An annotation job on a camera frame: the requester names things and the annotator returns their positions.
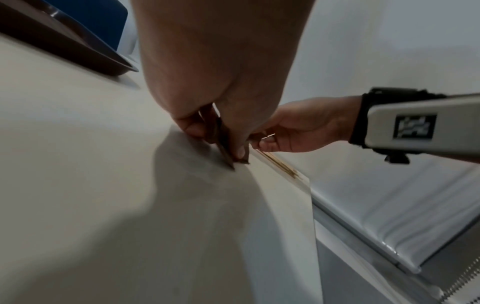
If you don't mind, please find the metal coil spring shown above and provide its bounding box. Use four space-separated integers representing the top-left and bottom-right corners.
441 260 480 301

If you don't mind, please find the bundle of wooden sticks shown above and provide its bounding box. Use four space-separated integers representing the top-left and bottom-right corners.
252 148 302 181

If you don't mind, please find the brown paper sleeve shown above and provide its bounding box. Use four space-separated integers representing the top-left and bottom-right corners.
200 104 251 172

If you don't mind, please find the white cushioned bench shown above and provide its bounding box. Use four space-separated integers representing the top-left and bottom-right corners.
310 154 480 274

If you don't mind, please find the person's right hand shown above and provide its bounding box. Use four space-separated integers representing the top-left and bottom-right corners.
248 96 363 154

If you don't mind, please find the dark brown tray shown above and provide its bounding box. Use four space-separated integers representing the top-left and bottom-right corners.
0 0 140 77

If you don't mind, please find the person's left hand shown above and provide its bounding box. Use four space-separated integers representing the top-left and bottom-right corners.
129 0 318 160

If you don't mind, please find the grey wrist camera black strap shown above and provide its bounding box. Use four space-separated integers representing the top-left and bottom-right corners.
348 87 480 165

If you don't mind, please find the metal bench frame rail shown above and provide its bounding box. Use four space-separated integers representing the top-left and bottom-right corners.
312 204 449 304

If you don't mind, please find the person's right forearm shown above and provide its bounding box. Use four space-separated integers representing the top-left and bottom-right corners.
406 148 480 165

